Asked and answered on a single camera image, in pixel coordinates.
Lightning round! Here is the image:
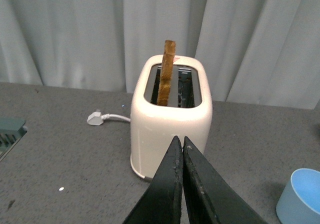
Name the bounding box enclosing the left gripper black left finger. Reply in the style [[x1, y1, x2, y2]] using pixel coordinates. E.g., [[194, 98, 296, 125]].
[[124, 136, 184, 224]]

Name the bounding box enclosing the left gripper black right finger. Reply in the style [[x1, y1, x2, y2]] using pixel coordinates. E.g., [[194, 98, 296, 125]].
[[183, 136, 266, 224]]

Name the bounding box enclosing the blue plastic cup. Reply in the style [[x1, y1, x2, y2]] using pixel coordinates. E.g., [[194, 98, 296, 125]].
[[276, 168, 320, 224]]

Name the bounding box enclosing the cream white toaster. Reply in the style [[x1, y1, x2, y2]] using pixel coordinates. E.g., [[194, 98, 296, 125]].
[[130, 55, 213, 179]]

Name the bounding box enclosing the white power plug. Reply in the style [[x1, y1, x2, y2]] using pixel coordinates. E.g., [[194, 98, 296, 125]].
[[86, 111, 104, 126]]

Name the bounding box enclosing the toasted bread slice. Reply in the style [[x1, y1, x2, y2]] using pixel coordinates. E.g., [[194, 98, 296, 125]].
[[156, 40, 176, 106]]

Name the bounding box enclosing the grey pleated curtain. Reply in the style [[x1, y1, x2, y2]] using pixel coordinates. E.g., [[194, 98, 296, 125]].
[[0, 0, 320, 109]]

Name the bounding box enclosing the white power cable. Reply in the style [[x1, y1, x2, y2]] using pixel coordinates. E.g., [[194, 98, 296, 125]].
[[101, 113, 132, 123]]

